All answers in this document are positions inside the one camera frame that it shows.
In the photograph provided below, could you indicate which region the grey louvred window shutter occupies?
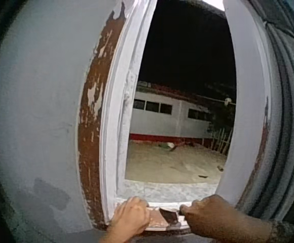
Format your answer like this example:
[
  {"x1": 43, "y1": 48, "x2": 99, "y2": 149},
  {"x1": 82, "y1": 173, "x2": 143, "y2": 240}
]
[{"x1": 238, "y1": 0, "x2": 294, "y2": 226}]

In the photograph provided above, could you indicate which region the white peeling wooden window frame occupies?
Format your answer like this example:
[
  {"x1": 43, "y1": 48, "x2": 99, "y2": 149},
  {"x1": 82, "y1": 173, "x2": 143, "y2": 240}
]
[{"x1": 76, "y1": 0, "x2": 273, "y2": 232}]

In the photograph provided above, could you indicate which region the white building with red base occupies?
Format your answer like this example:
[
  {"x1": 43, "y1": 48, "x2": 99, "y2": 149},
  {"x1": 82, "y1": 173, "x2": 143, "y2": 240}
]
[{"x1": 128, "y1": 80, "x2": 213, "y2": 148}]

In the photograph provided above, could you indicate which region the wooden stick fence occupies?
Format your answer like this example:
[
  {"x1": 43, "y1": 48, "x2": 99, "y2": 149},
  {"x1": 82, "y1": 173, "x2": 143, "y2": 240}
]
[{"x1": 207, "y1": 127, "x2": 234, "y2": 155}]

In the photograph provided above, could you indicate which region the person's right hand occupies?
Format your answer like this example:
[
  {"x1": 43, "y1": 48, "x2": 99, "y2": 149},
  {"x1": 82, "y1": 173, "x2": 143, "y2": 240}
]
[{"x1": 179, "y1": 194, "x2": 274, "y2": 243}]

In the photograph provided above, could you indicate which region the person's left hand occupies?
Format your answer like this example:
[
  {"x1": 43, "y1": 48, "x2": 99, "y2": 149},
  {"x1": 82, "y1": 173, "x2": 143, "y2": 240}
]
[{"x1": 110, "y1": 196, "x2": 152, "y2": 235}]

